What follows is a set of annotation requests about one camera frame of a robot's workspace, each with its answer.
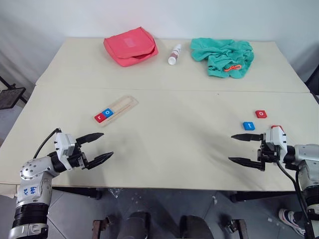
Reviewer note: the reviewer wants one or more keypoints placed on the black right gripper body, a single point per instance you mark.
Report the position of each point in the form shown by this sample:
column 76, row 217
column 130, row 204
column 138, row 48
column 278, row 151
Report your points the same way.
column 266, row 155

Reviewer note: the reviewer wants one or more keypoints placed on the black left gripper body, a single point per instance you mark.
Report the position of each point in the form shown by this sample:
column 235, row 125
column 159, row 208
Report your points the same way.
column 78, row 159

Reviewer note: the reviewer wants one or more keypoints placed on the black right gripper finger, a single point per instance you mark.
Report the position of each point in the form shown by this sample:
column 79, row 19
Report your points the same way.
column 249, row 137
column 249, row 163

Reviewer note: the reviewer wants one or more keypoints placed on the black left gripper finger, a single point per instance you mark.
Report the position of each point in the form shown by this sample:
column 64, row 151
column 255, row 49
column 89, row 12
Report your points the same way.
column 91, row 138
column 99, row 159

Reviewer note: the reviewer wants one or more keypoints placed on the red letter tile b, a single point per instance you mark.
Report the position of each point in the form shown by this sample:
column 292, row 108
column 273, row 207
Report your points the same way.
column 276, row 127

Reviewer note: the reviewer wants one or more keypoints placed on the clear plastic tray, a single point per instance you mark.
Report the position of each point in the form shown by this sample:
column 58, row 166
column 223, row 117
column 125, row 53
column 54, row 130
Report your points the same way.
column 124, row 103

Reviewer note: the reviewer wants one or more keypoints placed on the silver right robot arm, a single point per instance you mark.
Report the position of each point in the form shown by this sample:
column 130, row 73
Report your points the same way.
column 306, row 154

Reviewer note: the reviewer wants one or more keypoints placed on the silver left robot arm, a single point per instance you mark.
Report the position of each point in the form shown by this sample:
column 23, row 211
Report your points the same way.
column 30, row 171

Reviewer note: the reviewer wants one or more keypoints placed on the blue letter tile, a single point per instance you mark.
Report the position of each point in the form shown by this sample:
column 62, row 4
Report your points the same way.
column 248, row 125
column 108, row 113

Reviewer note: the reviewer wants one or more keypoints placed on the clear plastic scrap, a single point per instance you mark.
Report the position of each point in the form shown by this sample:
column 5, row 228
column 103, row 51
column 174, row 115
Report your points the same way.
column 115, row 192

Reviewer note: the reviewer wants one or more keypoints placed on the white sneaker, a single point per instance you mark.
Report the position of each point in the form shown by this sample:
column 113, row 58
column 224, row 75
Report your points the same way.
column 289, row 219

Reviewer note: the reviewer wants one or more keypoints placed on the dark rounded shape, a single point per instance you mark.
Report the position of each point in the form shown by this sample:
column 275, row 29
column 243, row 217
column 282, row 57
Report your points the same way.
column 134, row 226

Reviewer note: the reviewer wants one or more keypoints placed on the black chair edge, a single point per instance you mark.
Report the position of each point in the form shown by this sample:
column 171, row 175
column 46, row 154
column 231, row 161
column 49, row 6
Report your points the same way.
column 313, row 82

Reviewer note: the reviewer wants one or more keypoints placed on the green crumpled cloth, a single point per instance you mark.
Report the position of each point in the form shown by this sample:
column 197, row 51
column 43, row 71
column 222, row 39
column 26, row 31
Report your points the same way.
column 219, row 54

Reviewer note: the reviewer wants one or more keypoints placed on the black metal stand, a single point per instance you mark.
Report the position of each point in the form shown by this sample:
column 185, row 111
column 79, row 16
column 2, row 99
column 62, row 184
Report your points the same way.
column 10, row 97

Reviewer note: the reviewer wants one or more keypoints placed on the pink fabric pouch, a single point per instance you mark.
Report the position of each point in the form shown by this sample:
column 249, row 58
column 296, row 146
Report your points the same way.
column 129, row 47

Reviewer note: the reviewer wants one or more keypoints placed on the white plastic bottle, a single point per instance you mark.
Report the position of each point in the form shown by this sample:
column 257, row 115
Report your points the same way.
column 174, row 54

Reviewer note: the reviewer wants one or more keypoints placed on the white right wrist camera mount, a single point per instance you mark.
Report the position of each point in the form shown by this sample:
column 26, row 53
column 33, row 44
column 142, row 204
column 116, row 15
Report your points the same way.
column 274, row 139

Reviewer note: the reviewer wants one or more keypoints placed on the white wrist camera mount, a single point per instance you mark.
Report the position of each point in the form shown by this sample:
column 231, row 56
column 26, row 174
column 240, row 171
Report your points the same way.
column 62, row 144
column 274, row 139

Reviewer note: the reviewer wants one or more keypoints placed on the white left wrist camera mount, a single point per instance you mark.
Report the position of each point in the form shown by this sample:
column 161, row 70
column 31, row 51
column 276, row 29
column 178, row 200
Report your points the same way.
column 62, row 144

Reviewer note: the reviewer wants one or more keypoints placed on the black table frame bar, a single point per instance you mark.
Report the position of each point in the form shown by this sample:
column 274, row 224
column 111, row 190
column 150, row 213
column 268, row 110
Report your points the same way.
column 79, row 192
column 261, row 196

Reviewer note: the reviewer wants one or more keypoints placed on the rusty metal bracket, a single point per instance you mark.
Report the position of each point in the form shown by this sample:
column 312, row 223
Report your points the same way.
column 99, row 227
column 236, row 227

